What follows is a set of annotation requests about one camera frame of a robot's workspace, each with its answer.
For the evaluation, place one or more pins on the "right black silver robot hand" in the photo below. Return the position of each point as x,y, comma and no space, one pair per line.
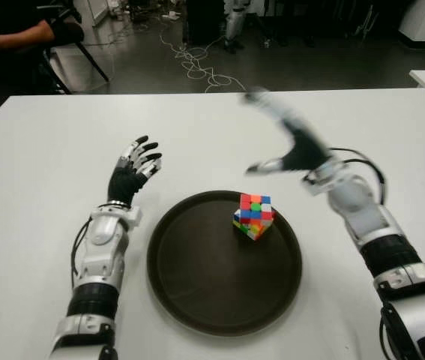
306,153

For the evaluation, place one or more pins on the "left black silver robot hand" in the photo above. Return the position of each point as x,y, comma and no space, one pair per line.
122,183

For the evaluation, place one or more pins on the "multicoloured Rubik's cube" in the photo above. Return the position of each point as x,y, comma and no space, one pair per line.
255,215

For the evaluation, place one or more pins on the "left silver black robot arm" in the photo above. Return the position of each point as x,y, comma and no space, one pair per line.
99,240

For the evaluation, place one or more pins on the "right silver black robot arm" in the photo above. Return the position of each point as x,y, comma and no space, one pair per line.
362,213

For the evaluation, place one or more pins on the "dark brown round plate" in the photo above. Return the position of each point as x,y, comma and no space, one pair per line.
216,285

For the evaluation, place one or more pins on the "black chair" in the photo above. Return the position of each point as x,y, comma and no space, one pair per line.
92,60

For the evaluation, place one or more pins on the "folded metal stand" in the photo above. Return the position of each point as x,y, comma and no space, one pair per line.
366,22

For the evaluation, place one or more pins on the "black cabinet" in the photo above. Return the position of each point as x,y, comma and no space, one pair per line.
204,22

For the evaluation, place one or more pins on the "white panel board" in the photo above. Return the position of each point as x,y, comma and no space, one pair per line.
96,11

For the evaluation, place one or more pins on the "seated person in black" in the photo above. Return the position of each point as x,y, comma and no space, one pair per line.
9,35

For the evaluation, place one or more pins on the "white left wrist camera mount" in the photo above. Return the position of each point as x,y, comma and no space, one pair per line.
135,218

